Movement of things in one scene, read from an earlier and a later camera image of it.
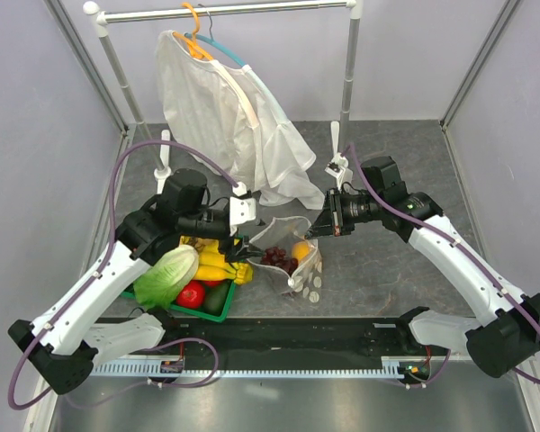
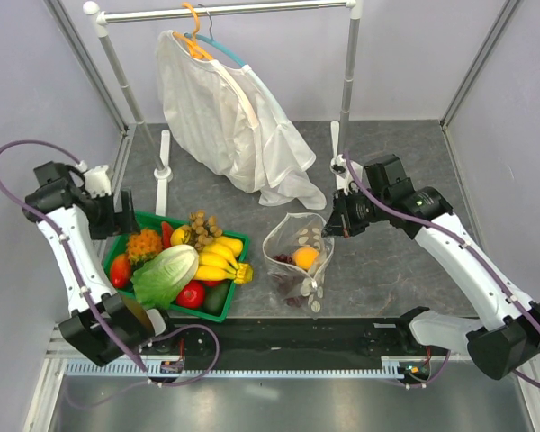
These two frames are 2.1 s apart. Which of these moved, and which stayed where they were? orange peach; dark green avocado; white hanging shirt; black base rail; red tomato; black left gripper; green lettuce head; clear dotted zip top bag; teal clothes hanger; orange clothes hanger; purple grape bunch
Moved: clear dotted zip top bag; black left gripper; purple grape bunch; orange peach
Stayed: teal clothes hanger; red tomato; black base rail; green lettuce head; dark green avocado; orange clothes hanger; white hanging shirt
